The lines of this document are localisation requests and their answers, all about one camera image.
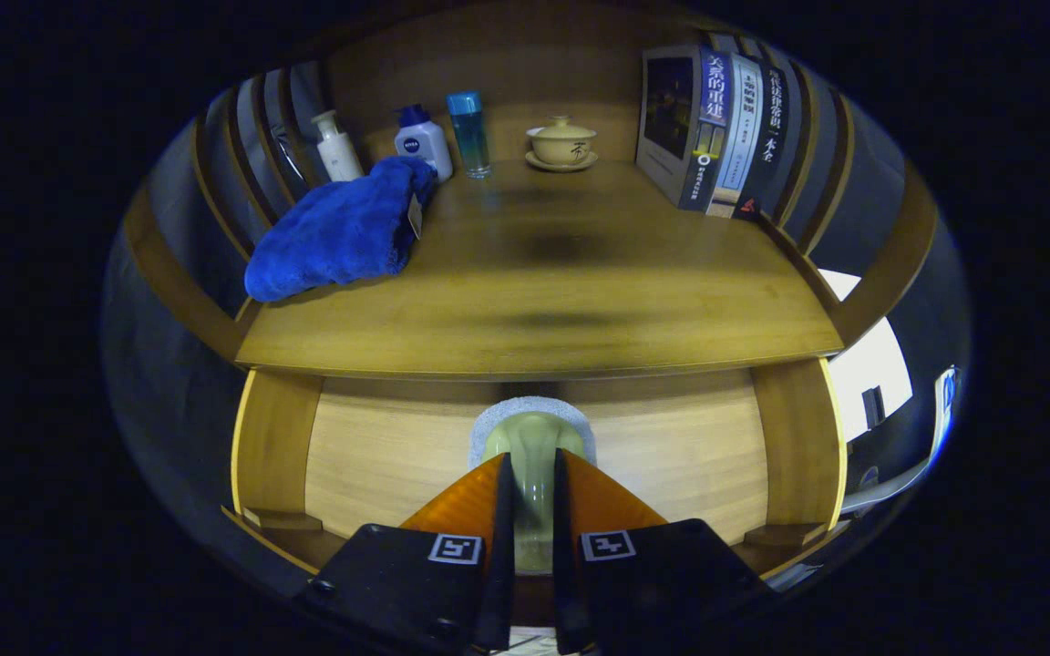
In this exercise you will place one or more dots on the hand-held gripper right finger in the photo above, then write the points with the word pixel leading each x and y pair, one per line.
pixel 653 583

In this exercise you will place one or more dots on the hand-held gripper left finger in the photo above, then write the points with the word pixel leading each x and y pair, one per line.
pixel 416 583

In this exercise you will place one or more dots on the wooden drawer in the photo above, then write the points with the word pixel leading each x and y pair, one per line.
pixel 379 456

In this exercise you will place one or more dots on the wooden countertop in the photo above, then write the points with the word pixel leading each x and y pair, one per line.
pixel 580 301

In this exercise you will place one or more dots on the white box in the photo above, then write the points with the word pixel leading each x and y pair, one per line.
pixel 871 364

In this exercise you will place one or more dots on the black backdrop cloth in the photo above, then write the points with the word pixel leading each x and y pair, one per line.
pixel 138 383

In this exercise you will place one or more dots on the blue towel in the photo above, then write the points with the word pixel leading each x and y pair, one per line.
pixel 334 232

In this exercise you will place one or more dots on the white pump bottle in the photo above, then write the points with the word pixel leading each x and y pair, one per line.
pixel 339 157

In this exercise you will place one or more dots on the white bottle with blue cap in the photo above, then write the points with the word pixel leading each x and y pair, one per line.
pixel 423 146

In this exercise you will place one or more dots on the beige lidded teacup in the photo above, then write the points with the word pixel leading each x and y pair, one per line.
pixel 561 146

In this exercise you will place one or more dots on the teal bottle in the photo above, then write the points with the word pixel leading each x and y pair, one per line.
pixel 470 137

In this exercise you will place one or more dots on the black spine book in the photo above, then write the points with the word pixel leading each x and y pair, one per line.
pixel 769 137

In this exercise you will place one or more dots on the light spine book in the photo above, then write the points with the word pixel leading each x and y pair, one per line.
pixel 739 128

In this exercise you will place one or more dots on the blue spine book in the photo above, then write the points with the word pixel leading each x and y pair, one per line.
pixel 671 118

